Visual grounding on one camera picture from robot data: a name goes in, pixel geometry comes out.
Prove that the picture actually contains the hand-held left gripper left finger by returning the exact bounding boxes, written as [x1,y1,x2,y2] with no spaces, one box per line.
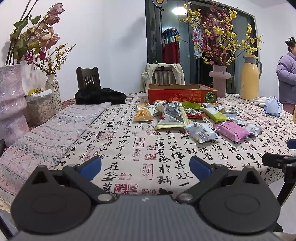
[29,156,116,205]

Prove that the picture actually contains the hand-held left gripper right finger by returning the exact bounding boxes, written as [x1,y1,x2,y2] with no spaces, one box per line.
[174,156,266,205]

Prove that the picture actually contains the white printed snack bag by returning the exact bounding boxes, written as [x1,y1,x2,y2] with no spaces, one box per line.
[186,123,218,143]

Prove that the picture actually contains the pink snack bag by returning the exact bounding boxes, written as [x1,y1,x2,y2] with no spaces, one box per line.
[213,122,251,142]

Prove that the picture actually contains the red and silver snack bag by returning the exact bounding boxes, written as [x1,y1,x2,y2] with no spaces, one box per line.
[185,108,207,119]

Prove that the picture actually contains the pile of snack packets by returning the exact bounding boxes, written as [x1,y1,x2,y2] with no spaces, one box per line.
[133,93,265,143]

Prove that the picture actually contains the orange cardboard box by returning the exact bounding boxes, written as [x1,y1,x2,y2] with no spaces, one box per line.
[148,84,218,105]

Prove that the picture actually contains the blue and white plastic bag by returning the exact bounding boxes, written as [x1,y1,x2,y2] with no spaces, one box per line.
[264,96,283,118]

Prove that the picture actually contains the pink patterned table runner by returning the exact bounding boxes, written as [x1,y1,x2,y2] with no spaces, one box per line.
[0,101,114,212]

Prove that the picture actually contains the white work gloves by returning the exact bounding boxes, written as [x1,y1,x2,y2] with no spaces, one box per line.
[249,97,269,107]

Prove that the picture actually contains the black cloth garment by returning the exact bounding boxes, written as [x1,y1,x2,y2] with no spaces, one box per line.
[74,88,127,105]

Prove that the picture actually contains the yellow thermos jug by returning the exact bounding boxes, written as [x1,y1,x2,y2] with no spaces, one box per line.
[239,54,263,101]

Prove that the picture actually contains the clear plastic storage container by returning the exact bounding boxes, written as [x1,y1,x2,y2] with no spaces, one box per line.
[24,89,55,127]

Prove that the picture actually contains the small floral patterned vase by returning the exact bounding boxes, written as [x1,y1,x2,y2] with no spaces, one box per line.
[46,74,63,112]

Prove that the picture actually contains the dark wooden chair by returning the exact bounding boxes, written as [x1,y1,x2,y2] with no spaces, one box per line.
[76,67,102,91]

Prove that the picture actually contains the pink glass vase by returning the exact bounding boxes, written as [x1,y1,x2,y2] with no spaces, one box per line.
[209,65,231,98]

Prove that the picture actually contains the loose yellow flower sprig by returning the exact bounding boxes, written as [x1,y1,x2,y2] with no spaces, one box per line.
[27,87,45,97]

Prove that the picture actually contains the chair with beige jacket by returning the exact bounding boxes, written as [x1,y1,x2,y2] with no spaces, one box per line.
[142,63,185,93]

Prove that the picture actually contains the wooden chair with slatted back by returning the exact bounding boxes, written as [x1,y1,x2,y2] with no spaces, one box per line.
[154,66,174,85]

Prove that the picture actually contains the large pink textured vase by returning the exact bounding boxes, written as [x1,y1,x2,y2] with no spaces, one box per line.
[0,64,30,147]

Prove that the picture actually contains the yellow and magenta flower sprigs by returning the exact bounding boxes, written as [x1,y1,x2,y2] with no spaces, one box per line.
[24,44,77,76]

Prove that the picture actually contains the yellow and pink blossom branches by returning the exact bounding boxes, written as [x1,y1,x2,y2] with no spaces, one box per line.
[178,2,264,67]

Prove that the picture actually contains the red and blue hanging costume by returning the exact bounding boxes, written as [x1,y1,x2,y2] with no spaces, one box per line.
[162,28,181,64]

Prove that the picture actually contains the dried pink rose bouquet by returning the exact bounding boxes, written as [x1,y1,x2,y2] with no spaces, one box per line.
[6,0,65,67]

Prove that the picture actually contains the pink vase with flowers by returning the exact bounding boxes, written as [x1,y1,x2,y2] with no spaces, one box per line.
[145,0,258,94]

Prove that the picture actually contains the ring light on stand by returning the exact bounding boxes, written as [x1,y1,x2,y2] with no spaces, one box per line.
[152,0,167,67]

